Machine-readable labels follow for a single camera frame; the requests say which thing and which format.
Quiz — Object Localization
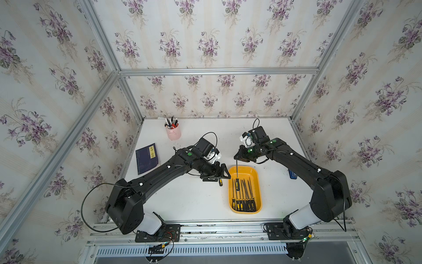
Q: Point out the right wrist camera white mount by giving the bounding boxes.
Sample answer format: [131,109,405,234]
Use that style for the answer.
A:
[240,132,255,148]

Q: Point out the yellow plastic storage box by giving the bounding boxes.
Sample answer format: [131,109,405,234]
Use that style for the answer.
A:
[228,166,262,215]

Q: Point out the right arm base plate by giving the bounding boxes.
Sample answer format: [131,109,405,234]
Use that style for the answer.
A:
[263,222,313,242]

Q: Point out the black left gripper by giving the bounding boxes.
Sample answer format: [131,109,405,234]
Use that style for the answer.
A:
[196,158,233,183]

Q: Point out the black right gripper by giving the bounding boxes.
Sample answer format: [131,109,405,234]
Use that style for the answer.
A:
[231,144,260,161]

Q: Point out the pink pen cup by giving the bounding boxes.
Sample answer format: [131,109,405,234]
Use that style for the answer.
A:
[166,125,181,141]

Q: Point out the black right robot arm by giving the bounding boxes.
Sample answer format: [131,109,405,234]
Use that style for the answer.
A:
[234,126,352,237]

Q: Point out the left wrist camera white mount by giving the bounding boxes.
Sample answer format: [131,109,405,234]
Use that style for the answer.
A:
[205,148,222,165]

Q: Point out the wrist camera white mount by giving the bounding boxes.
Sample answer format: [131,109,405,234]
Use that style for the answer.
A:
[205,148,222,165]
[240,132,255,148]

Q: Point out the file tool moved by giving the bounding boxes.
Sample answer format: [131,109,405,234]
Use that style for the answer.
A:
[248,180,257,212]
[244,181,254,212]
[237,189,244,212]
[242,180,252,212]
[239,184,246,212]

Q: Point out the dark blue notebook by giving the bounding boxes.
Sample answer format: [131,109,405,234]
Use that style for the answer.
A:
[135,143,159,175]

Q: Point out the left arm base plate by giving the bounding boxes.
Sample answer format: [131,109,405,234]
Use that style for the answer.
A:
[135,224,181,243]

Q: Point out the blue object by right wall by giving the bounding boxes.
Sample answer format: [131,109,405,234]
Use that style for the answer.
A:
[288,169,297,179]

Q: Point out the pens in cup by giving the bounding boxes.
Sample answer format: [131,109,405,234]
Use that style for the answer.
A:
[165,116,179,129]

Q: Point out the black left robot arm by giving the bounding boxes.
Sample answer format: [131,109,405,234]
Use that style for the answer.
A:
[105,138,231,235]

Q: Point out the diagonal file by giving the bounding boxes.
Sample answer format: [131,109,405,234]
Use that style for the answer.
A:
[231,179,237,211]

